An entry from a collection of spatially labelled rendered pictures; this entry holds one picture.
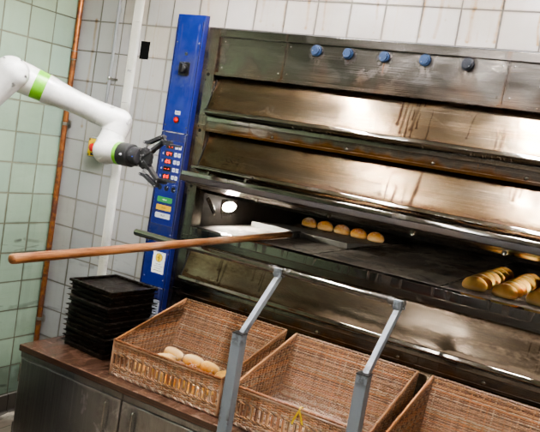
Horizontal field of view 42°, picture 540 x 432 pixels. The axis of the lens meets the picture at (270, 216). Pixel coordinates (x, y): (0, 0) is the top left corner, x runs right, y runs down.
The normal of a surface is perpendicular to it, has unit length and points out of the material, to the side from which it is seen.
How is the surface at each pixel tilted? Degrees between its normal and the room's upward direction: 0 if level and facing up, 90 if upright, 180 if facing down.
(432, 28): 90
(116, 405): 90
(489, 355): 70
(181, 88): 90
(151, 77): 90
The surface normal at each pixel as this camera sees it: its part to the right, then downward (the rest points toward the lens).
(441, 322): -0.42, -0.32
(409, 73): -0.50, 0.01
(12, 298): 0.85, 0.19
